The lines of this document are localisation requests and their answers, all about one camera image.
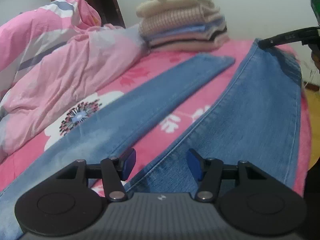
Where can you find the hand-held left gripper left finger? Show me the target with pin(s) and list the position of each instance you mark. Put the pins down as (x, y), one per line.
(128, 163)

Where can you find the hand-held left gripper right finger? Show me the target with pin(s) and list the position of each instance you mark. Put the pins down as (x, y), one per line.
(193, 163)

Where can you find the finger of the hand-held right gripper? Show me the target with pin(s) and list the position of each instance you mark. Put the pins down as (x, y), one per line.
(272, 41)

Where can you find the blue denim jeans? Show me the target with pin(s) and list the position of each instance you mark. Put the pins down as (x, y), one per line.
(262, 105)

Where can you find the stack of folded clothes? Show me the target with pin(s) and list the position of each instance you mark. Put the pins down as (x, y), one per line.
(180, 22)

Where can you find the pink floral bed sheet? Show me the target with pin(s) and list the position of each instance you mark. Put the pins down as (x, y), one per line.
(155, 62)

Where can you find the pink patchwork duvet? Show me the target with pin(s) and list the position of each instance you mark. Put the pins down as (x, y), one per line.
(50, 67)

